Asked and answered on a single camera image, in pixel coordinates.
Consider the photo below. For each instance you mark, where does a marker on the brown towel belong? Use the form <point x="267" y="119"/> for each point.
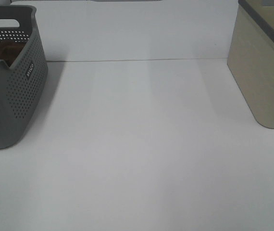
<point x="9" y="51"/>

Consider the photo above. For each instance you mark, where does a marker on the grey perforated laundry basket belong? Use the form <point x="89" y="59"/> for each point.
<point x="22" y="83"/>

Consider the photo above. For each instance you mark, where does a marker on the beige bin with grey rim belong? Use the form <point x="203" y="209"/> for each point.
<point x="251" y="57"/>

